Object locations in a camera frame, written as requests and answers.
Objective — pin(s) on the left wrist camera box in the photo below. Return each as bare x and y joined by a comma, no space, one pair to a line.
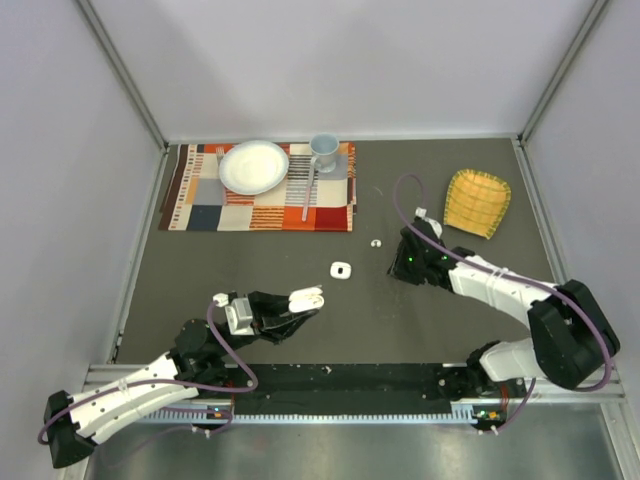
238,313

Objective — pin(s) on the silver fork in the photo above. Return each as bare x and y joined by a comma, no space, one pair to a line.
220,153

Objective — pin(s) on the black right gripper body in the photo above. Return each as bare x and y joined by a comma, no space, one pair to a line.
409,266

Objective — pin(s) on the colourful patchwork placemat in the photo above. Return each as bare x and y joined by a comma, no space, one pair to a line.
196,199

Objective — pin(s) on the white round plate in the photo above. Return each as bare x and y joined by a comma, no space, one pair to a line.
253,167

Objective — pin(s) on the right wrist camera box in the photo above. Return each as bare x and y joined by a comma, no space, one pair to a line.
422,214

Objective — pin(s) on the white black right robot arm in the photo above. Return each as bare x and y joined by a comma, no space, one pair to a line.
569,334

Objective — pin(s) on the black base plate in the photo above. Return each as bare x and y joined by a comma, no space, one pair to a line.
369,388

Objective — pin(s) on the yellow woven leaf dish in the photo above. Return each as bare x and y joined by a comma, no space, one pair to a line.
476,202

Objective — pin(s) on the light blue cup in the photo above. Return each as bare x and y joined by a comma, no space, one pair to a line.
324,151

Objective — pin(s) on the white earbud charging case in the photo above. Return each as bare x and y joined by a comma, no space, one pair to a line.
340,270

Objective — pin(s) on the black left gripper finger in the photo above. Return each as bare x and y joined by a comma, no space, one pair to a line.
277,329
269,304

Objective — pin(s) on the grey slotted cable duct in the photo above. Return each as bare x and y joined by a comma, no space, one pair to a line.
456,414

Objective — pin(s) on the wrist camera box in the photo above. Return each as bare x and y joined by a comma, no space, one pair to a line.
238,313
422,214

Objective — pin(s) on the pink plastic spoon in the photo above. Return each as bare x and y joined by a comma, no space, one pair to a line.
309,187

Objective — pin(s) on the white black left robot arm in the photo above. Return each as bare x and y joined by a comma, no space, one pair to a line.
204,359

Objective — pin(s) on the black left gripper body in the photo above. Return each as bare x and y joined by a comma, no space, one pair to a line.
258,327

